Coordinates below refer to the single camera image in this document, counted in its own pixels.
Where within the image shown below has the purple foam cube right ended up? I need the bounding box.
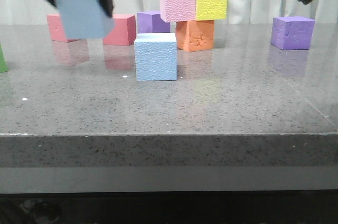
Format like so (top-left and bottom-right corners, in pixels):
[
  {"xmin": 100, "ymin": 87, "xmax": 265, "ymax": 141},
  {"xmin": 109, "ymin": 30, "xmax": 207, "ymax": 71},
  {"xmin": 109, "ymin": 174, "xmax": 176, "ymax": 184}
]
[{"xmin": 270, "ymin": 16, "xmax": 316, "ymax": 50}]

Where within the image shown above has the purple foam cube centre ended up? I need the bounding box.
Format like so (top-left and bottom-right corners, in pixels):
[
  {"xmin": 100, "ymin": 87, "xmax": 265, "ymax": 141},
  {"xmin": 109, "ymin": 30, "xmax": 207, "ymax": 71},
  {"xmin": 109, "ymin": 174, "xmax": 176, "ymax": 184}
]
[{"xmin": 137, "ymin": 11, "xmax": 171, "ymax": 33}]

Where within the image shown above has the orange foam cube bottom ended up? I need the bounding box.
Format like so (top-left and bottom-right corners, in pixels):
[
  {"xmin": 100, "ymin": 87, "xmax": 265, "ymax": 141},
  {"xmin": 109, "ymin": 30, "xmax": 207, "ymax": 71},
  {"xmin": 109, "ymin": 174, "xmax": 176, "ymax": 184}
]
[{"xmin": 175, "ymin": 20, "xmax": 214, "ymax": 52}]

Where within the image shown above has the red foam cube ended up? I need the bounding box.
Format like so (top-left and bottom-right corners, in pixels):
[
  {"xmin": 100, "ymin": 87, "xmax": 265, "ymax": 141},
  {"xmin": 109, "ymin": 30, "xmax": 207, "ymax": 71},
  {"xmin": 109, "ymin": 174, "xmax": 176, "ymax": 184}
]
[
  {"xmin": 103, "ymin": 14, "xmax": 136, "ymax": 45},
  {"xmin": 46, "ymin": 13, "xmax": 77, "ymax": 43}
]

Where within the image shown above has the red foam cube middle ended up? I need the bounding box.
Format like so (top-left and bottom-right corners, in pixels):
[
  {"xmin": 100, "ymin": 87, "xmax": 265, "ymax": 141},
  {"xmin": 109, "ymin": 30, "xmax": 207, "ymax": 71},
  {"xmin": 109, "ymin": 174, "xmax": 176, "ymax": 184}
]
[{"xmin": 103, "ymin": 14, "xmax": 136, "ymax": 45}]

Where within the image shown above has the light blue foam cube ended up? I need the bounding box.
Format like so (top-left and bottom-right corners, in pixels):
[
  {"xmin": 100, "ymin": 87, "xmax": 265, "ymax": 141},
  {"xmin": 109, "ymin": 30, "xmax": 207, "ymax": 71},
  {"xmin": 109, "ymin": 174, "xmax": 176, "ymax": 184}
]
[
  {"xmin": 55, "ymin": 0, "xmax": 115, "ymax": 39},
  {"xmin": 134, "ymin": 33, "xmax": 177, "ymax": 81}
]

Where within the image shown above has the yellow foam cube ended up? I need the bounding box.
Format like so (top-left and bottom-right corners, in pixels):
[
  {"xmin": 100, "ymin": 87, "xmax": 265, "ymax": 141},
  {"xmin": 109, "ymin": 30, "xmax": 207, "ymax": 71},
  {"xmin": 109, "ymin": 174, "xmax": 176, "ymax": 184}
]
[{"xmin": 195, "ymin": 0, "xmax": 228, "ymax": 21}]

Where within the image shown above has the red foam cube far left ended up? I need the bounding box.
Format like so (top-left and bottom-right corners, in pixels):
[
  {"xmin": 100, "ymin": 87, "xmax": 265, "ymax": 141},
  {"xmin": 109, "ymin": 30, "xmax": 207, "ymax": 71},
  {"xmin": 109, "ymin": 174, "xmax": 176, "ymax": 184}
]
[{"xmin": 46, "ymin": 13, "xmax": 77, "ymax": 43}]

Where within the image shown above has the green foam cube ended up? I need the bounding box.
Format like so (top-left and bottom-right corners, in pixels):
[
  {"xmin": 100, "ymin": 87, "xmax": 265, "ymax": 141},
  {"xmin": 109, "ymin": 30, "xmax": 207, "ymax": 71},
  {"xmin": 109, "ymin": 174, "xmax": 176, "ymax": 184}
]
[{"xmin": 0, "ymin": 46, "xmax": 8, "ymax": 73}]

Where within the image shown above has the purple foam cube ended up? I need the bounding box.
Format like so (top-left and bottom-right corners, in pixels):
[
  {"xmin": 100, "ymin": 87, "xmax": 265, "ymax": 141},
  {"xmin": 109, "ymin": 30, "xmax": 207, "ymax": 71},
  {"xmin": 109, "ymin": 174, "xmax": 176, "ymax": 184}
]
[
  {"xmin": 137, "ymin": 11, "xmax": 171, "ymax": 33},
  {"xmin": 270, "ymin": 16, "xmax": 316, "ymax": 50}
]

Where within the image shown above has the pink foam cube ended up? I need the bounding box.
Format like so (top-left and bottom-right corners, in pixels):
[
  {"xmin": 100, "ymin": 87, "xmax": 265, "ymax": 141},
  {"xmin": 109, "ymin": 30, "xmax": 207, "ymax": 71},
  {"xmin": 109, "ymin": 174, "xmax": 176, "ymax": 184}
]
[{"xmin": 159, "ymin": 0, "xmax": 196, "ymax": 23}]

